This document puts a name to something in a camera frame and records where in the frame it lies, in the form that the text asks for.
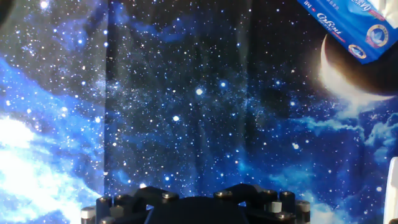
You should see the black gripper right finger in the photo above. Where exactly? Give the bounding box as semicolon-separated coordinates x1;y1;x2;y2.
213;183;312;224

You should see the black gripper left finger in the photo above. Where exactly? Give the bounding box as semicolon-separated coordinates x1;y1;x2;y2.
80;185;180;224

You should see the galaxy and forest print cloth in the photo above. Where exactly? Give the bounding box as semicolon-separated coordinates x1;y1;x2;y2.
0;0;398;224

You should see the blue tissue box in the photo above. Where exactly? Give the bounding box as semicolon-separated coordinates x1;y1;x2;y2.
297;0;398;65

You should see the white tissue sheet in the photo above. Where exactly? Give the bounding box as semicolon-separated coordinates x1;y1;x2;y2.
369;0;398;21

